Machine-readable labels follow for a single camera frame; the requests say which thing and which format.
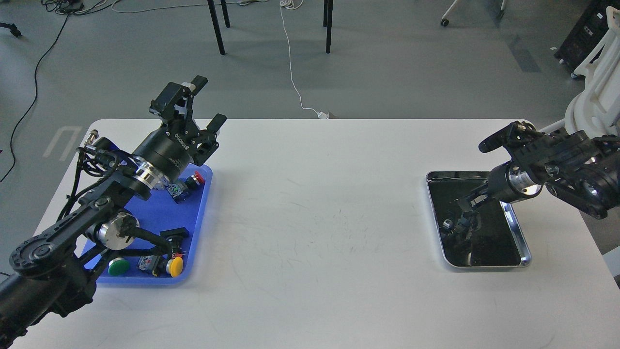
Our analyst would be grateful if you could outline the silver metal tray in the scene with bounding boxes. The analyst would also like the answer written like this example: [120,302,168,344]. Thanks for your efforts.
[426,171,532,271]

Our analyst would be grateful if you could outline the black equipment case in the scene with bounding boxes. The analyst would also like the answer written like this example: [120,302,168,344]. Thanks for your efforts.
[554,0,620,73]

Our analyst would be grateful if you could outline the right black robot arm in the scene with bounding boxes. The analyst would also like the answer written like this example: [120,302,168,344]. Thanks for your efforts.
[440,121,619,242]

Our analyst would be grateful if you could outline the black table legs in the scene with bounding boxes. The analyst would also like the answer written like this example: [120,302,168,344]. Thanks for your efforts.
[207,0,335,55]

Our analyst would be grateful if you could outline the small grey switch block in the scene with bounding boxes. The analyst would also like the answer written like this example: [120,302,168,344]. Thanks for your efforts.
[137,255,162,277]

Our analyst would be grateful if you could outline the white floor cable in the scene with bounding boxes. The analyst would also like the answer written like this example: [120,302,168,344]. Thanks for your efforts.
[279,0,330,119]

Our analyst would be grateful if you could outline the black floor cable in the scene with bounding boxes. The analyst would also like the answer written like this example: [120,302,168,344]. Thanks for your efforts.
[0,0,112,185]

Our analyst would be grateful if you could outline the green push button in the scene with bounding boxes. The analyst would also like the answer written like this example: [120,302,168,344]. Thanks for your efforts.
[107,257,131,277]

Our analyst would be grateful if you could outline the blue plastic tray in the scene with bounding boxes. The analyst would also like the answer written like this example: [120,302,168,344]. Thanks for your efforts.
[97,165,213,287]

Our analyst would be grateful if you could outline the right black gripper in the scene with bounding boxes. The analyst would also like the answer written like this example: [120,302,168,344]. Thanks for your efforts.
[448,162,543,243]

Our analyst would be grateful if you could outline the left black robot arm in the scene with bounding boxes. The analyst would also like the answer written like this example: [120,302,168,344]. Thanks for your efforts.
[1,75,226,349]

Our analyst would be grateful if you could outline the white office chair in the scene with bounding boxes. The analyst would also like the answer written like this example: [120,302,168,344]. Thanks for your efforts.
[542,6,620,138]

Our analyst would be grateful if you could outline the red push button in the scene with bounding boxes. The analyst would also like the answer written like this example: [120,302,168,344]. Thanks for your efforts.
[185,171,205,189]

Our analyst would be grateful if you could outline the yellow push button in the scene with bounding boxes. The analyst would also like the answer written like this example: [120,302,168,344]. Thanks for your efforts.
[165,256,184,278]

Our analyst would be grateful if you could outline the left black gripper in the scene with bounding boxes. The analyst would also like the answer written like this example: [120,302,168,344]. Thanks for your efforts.
[132,76,227,190]

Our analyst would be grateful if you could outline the black push button switch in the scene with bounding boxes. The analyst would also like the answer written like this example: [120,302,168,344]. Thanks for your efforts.
[160,227,189,258]

